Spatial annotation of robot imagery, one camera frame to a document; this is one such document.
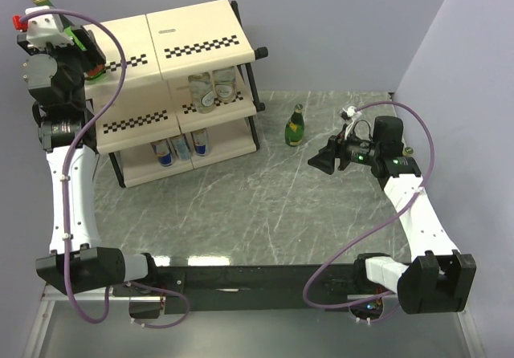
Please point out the beige three-tier shelf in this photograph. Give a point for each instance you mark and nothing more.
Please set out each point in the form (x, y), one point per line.
(144, 95)

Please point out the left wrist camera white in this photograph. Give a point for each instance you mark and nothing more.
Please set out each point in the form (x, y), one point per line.
(43, 29)

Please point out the silver energy drink can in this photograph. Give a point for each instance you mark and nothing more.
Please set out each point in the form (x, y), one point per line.
(163, 152)
(181, 147)

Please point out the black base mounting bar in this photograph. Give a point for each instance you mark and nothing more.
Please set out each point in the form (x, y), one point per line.
(239, 288)

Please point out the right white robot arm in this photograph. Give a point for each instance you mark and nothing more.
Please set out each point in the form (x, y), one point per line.
(439, 277)

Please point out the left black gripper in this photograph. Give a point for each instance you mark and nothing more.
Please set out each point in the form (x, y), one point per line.
(89, 58)

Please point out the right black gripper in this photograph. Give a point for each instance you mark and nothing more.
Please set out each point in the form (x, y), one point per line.
(325, 159)

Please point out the green glass bottle back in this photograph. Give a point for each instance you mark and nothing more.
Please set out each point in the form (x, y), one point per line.
(294, 129)

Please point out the blue energy drink can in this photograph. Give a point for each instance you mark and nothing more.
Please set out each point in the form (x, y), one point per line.
(201, 142)

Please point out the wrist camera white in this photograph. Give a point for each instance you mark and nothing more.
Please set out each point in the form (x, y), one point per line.
(351, 116)
(43, 29)

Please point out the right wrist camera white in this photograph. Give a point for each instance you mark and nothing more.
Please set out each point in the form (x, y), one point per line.
(351, 116)

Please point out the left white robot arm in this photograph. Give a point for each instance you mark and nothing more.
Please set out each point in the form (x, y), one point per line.
(77, 260)

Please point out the green glass bottle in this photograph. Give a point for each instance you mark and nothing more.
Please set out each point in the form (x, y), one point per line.
(294, 129)
(99, 70)
(408, 152)

